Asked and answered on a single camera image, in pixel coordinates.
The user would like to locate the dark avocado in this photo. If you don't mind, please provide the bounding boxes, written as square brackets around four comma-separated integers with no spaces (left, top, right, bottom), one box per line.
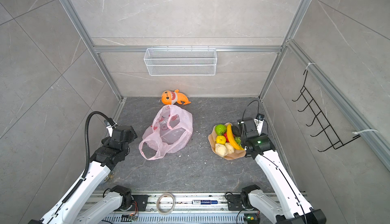
[231,125,241,137]

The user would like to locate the banana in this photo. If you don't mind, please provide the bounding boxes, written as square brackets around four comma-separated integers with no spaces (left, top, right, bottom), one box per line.
[226,123,244,150]

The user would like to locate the red fruit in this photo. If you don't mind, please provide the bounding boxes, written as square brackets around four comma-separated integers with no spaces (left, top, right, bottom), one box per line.
[224,133,229,142]

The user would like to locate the pale round fruit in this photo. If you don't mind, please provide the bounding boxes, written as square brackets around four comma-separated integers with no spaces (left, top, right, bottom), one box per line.
[225,143,235,155]
[214,144,227,158]

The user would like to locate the green round guava fruit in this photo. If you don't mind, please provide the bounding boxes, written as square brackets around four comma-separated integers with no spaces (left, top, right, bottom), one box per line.
[215,124,227,136]

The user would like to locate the yellow bell pepper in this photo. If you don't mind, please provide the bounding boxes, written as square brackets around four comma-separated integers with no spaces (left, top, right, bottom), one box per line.
[215,135,226,145]

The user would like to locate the pink plastic bag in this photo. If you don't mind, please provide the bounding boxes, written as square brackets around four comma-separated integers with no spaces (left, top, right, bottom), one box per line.
[139,105,193,161]

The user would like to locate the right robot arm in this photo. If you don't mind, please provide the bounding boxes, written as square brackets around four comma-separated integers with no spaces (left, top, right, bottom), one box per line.
[238,118,327,224]

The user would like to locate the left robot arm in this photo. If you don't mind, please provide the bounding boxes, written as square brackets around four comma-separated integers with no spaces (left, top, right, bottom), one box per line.
[29,126,137,224]

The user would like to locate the pink shell-shaped plate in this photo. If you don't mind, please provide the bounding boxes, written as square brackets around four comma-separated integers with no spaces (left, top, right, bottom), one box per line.
[208,122,246,160]

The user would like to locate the orange fish plush toy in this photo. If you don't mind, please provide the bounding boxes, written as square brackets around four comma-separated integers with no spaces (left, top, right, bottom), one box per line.
[161,89,191,105]

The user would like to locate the roll of clear tape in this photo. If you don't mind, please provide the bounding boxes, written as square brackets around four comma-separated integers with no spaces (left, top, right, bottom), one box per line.
[156,193,176,215]

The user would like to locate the blue marker pen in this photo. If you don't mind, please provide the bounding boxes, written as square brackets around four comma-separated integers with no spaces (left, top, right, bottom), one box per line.
[192,200,218,205]

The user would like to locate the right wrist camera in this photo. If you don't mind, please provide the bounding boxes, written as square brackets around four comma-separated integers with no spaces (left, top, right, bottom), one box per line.
[254,113,264,135]

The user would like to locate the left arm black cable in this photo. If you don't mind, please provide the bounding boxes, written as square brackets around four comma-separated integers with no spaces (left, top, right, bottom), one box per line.
[60,111,115,206]

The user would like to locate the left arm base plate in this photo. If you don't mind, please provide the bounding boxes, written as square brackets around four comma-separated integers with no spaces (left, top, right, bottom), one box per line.
[121,195,149,212]

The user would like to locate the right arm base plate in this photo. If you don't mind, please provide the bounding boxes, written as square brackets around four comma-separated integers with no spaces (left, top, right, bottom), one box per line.
[224,192,262,212]

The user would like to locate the black wire hook rack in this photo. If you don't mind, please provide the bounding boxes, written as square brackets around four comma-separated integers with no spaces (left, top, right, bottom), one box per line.
[291,70,361,152]

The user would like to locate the white wire mesh basket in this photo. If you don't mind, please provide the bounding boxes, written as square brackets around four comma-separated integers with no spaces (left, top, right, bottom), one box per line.
[144,48,217,76]

